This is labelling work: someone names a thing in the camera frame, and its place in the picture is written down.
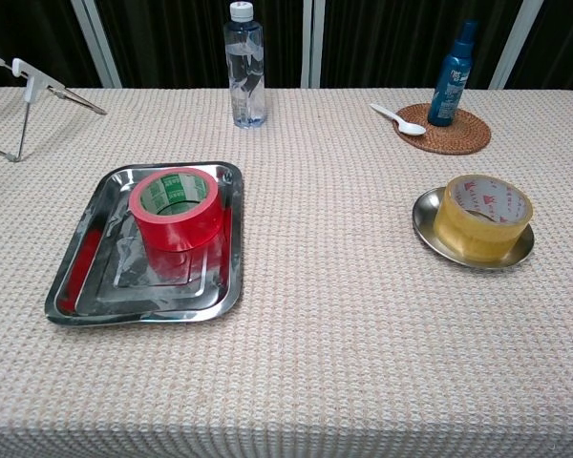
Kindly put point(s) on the red tape roll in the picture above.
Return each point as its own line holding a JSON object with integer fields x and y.
{"x": 181, "y": 231}

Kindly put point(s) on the yellow clear tape roll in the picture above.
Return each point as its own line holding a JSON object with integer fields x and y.
{"x": 477, "y": 238}

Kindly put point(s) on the beige waffle tablecloth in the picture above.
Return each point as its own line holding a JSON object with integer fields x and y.
{"x": 339, "y": 334}

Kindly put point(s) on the round steel plate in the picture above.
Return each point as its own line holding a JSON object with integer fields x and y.
{"x": 422, "y": 214}

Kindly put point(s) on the white plastic spoon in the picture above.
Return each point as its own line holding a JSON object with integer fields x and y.
{"x": 410, "y": 128}

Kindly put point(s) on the clear plastic water bottle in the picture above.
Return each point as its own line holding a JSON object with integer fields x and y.
{"x": 246, "y": 71}

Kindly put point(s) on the round woven brown coaster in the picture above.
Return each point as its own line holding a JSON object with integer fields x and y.
{"x": 458, "y": 138}

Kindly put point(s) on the rectangular steel tray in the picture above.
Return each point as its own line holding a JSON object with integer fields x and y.
{"x": 100, "y": 296}

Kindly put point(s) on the blue spray bottle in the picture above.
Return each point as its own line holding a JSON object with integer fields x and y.
{"x": 449, "y": 95}

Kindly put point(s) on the dark pleated curtain panel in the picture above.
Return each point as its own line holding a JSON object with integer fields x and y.
{"x": 387, "y": 43}
{"x": 172, "y": 43}
{"x": 563, "y": 43}
{"x": 28, "y": 28}

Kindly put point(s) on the white partition post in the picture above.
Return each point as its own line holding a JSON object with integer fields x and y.
{"x": 312, "y": 43}
{"x": 515, "y": 43}
{"x": 98, "y": 43}

